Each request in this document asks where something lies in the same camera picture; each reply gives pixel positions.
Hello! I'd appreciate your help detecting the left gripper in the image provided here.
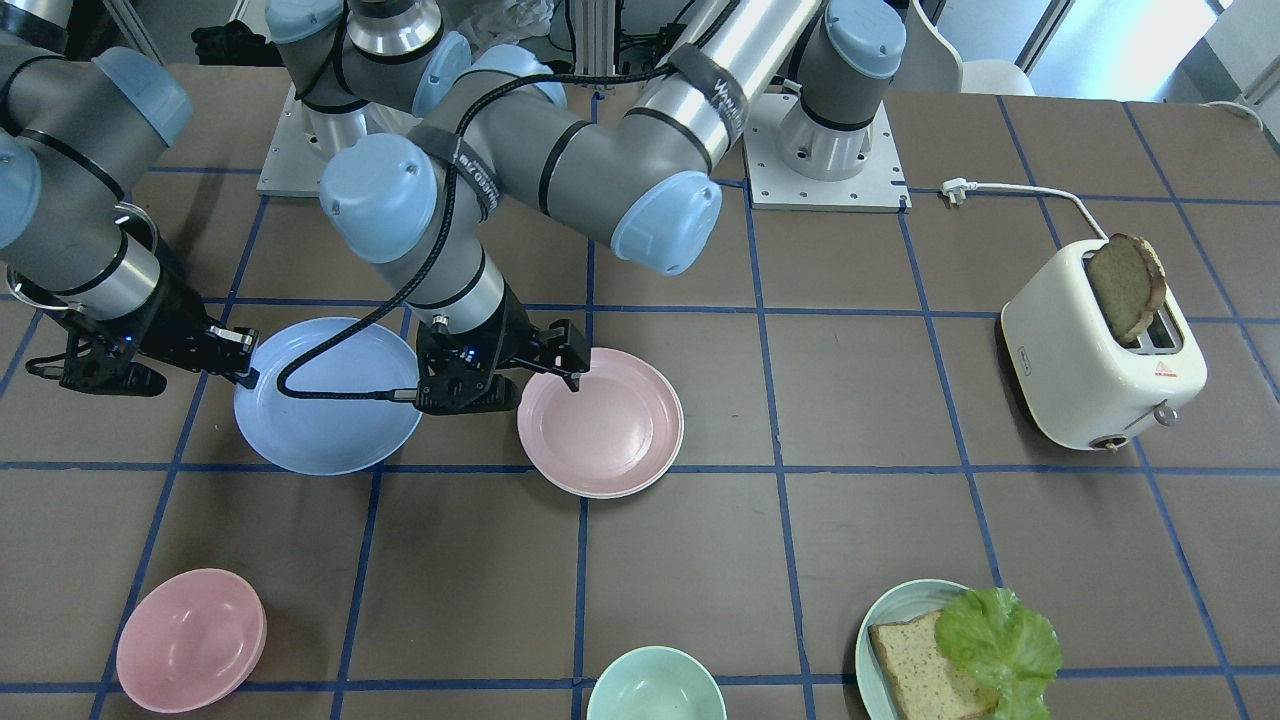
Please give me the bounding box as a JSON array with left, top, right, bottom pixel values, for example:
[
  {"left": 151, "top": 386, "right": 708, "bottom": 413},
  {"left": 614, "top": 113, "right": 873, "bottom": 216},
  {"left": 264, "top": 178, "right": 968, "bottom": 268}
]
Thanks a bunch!
[{"left": 413, "top": 286, "right": 593, "bottom": 416}]

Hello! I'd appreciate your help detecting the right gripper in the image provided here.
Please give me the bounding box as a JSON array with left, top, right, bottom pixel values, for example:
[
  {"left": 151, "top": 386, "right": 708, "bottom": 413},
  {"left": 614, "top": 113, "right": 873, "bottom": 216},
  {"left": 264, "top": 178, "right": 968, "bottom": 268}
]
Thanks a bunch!
[{"left": 29, "top": 266, "right": 260, "bottom": 397}]

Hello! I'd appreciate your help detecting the pink plate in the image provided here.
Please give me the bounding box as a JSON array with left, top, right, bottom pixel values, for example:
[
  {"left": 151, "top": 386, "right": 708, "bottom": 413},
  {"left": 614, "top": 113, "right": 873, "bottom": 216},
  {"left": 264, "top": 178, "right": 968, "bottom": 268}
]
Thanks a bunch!
[{"left": 517, "top": 348, "right": 685, "bottom": 471}]

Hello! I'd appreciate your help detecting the blue plate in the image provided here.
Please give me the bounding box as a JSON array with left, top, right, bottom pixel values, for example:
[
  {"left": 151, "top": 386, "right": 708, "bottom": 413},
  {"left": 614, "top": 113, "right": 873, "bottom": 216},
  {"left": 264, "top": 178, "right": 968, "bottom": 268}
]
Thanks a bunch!
[{"left": 233, "top": 316, "right": 421, "bottom": 477}]

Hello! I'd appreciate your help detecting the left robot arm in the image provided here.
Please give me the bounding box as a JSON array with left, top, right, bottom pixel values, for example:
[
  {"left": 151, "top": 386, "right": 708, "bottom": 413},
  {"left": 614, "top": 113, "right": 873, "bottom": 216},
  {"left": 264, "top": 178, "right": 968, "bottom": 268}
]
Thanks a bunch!
[{"left": 276, "top": 1, "right": 908, "bottom": 415}]

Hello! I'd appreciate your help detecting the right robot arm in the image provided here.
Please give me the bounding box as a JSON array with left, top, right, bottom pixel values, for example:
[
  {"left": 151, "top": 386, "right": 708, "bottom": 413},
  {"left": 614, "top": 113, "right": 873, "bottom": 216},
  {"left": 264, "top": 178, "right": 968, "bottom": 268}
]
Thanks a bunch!
[{"left": 3, "top": 1, "right": 472, "bottom": 397}]

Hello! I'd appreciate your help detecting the cream plate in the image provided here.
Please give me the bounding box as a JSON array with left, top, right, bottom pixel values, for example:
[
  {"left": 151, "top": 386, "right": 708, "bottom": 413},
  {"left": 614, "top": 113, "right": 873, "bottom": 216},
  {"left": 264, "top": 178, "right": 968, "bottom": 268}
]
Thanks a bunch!
[{"left": 534, "top": 439, "right": 684, "bottom": 498}]

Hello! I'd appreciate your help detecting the pink bowl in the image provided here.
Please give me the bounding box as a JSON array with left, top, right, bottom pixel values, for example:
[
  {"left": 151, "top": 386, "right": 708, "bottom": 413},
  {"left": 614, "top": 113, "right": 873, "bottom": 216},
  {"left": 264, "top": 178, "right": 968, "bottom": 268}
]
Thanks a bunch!
[{"left": 116, "top": 568, "right": 268, "bottom": 714}]

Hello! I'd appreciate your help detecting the green bowl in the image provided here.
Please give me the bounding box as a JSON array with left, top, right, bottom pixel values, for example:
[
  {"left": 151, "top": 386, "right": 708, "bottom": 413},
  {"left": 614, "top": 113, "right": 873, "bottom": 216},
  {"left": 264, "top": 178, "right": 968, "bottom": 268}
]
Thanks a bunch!
[{"left": 586, "top": 646, "right": 727, "bottom": 719}]

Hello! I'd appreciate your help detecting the green plate with food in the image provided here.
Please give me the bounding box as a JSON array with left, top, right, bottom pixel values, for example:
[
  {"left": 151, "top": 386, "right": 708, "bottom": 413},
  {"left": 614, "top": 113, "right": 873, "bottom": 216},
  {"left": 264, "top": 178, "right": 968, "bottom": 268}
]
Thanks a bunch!
[{"left": 854, "top": 579, "right": 998, "bottom": 719}]

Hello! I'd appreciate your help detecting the bread slice on plate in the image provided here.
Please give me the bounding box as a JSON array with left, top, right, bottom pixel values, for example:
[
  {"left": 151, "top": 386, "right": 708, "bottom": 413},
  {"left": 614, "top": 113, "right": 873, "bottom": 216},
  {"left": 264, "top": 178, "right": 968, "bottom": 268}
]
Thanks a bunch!
[{"left": 869, "top": 609, "right": 998, "bottom": 719}]

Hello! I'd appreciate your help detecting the white chair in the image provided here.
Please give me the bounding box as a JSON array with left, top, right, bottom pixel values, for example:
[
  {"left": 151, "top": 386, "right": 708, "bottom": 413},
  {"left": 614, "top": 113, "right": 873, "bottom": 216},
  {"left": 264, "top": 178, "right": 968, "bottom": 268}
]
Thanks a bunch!
[{"left": 891, "top": 1, "right": 1036, "bottom": 96}]

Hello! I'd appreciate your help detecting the lettuce leaf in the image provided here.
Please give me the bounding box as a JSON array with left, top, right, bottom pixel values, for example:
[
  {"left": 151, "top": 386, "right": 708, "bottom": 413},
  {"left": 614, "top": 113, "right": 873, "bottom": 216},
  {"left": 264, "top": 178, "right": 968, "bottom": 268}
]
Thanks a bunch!
[{"left": 934, "top": 587, "right": 1062, "bottom": 719}]

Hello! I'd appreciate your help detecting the cream toaster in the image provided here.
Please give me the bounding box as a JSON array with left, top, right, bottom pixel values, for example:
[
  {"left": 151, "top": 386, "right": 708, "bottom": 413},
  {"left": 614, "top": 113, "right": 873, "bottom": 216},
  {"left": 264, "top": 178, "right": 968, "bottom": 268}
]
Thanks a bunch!
[{"left": 997, "top": 238, "right": 1208, "bottom": 451}]

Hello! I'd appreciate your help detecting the bread slice in toaster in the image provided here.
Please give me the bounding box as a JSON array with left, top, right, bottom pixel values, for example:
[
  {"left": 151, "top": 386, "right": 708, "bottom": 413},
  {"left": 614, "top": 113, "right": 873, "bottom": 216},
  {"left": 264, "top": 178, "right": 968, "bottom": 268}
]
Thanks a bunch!
[{"left": 1085, "top": 233, "right": 1169, "bottom": 346}]

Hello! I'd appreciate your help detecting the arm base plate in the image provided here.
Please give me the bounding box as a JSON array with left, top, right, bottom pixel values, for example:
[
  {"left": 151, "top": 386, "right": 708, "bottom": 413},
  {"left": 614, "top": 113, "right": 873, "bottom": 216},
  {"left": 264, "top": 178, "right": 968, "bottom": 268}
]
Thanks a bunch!
[
  {"left": 257, "top": 87, "right": 419, "bottom": 199},
  {"left": 742, "top": 94, "right": 911, "bottom": 213}
]

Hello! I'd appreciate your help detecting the aluminium frame post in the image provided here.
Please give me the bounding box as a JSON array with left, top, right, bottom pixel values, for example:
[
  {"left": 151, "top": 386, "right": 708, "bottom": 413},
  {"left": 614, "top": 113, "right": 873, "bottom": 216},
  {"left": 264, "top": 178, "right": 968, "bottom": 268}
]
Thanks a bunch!
[{"left": 564, "top": 0, "right": 620, "bottom": 90}]

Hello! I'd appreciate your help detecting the white toaster power cord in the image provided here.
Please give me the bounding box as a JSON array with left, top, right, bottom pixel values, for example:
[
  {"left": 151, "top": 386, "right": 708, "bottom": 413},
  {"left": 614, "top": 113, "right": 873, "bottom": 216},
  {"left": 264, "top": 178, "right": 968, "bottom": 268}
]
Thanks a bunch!
[{"left": 942, "top": 100, "right": 1266, "bottom": 243}]

